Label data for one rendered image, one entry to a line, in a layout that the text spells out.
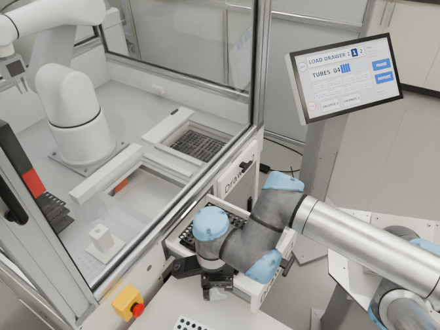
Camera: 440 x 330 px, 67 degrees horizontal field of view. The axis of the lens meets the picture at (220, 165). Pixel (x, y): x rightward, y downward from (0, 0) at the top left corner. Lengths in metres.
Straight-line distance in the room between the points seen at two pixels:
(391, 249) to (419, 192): 2.16
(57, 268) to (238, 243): 0.39
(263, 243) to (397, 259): 0.23
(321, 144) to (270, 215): 1.16
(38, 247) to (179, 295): 0.56
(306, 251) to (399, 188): 0.94
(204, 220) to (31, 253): 0.33
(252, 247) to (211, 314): 0.50
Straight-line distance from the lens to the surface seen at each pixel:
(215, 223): 0.68
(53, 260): 0.78
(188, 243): 1.10
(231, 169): 1.26
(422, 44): 3.71
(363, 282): 1.25
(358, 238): 0.63
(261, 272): 0.67
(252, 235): 0.66
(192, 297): 1.16
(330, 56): 1.58
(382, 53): 1.75
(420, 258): 0.65
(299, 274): 2.09
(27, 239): 0.71
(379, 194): 2.64
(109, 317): 1.07
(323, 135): 1.75
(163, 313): 1.15
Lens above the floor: 1.80
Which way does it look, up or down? 43 degrees down
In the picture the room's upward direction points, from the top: 3 degrees counter-clockwise
